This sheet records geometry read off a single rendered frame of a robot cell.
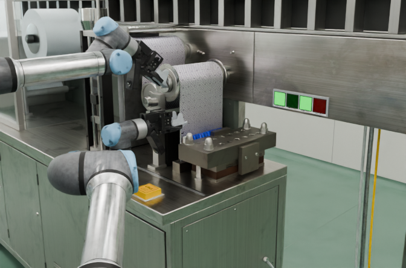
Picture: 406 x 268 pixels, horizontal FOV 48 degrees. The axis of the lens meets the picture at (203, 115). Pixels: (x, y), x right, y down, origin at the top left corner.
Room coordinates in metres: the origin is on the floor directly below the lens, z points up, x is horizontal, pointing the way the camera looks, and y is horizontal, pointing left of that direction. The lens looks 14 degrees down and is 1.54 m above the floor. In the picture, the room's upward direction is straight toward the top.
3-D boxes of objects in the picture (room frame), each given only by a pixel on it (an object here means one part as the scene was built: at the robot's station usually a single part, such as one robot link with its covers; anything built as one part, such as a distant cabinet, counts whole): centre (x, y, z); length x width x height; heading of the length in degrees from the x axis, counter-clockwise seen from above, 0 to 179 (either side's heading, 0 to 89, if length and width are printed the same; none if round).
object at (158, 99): (1.74, 0.19, 1.05); 0.06 x 0.05 x 0.31; 134
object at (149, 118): (1.62, 0.18, 1.12); 0.12 x 0.08 x 0.09; 134
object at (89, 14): (2.34, 0.56, 1.50); 0.14 x 0.14 x 0.06
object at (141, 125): (1.57, 0.24, 1.11); 0.08 x 0.05 x 0.08; 44
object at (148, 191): (1.47, 0.19, 0.91); 0.07 x 0.07 x 0.02; 44
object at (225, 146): (1.72, -0.11, 1.00); 0.40 x 0.16 x 0.06; 134
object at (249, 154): (1.67, -0.18, 0.97); 0.10 x 0.03 x 0.11; 134
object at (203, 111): (1.78, 0.00, 1.11); 0.23 x 0.01 x 0.18; 134
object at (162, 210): (2.45, 0.76, 0.88); 2.52 x 0.66 x 0.04; 44
